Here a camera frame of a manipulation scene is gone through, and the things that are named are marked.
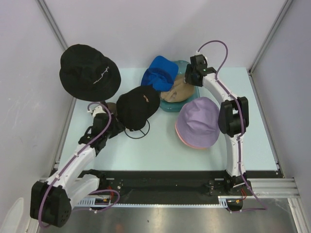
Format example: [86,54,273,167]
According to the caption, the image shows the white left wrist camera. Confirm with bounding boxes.
[88,105,106,118]

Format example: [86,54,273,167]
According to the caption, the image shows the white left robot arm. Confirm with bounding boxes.
[30,113,124,227]

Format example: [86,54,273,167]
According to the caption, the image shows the beige hat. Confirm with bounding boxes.
[160,74,195,102]

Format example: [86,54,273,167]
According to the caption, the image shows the blue cap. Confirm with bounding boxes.
[140,56,178,92]

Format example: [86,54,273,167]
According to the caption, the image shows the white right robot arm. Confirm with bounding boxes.
[185,54,249,195]

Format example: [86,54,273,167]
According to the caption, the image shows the black wire hat stand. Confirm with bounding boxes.
[124,120,151,139]

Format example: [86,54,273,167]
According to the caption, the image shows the pink bucket hat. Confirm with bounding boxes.
[174,123,218,150]

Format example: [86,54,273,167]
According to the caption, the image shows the black baseball cap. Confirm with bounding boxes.
[116,85,160,131]

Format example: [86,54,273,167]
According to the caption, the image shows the brown round stand base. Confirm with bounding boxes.
[106,102,117,116]

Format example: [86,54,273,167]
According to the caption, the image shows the black bucket hat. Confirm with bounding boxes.
[59,44,121,102]

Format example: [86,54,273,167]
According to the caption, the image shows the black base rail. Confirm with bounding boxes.
[78,169,282,205]

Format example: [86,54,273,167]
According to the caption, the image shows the purple bucket hat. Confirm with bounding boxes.
[175,97,220,139]

